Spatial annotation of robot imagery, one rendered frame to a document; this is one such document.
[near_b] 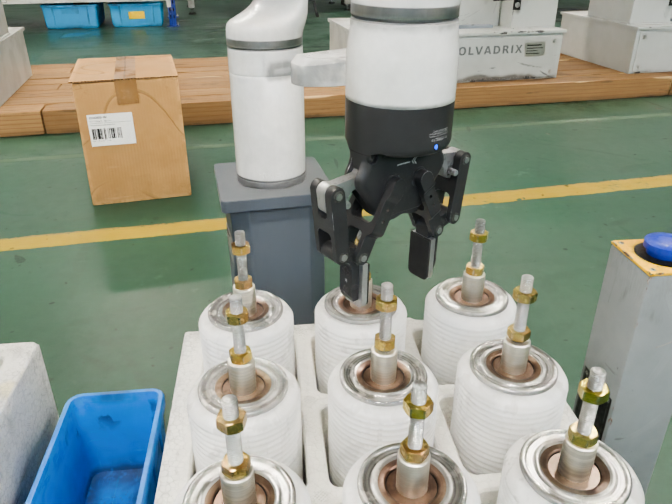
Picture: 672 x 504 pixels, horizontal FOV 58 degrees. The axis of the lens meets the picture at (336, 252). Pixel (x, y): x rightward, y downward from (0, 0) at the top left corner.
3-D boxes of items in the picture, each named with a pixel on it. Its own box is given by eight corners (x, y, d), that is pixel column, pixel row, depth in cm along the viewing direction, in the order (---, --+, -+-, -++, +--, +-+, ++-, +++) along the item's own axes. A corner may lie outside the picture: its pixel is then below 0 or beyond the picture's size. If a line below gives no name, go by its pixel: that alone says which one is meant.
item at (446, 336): (490, 467, 67) (512, 331, 59) (406, 443, 70) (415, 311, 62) (502, 411, 75) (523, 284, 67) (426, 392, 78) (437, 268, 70)
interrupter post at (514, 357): (527, 380, 53) (533, 349, 51) (499, 376, 53) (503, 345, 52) (525, 363, 55) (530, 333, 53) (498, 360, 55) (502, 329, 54)
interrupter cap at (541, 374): (562, 404, 50) (563, 397, 50) (468, 392, 51) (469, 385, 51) (552, 349, 57) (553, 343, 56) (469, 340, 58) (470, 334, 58)
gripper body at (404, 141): (391, 106, 37) (384, 245, 41) (484, 87, 41) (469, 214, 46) (317, 83, 42) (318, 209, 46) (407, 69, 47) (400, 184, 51)
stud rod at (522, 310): (516, 356, 53) (529, 280, 49) (507, 351, 53) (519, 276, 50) (523, 352, 53) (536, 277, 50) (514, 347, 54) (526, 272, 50)
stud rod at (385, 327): (392, 359, 52) (396, 283, 49) (385, 365, 51) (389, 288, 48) (382, 355, 53) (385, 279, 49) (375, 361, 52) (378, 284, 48)
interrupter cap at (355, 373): (428, 412, 49) (429, 405, 49) (335, 406, 50) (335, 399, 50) (425, 355, 56) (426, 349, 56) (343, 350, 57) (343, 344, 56)
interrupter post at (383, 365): (396, 389, 52) (398, 358, 50) (368, 387, 52) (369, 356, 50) (397, 371, 54) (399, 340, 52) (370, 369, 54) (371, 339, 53)
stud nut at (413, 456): (432, 460, 40) (433, 451, 40) (409, 467, 40) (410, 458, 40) (418, 440, 42) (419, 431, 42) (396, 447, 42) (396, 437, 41)
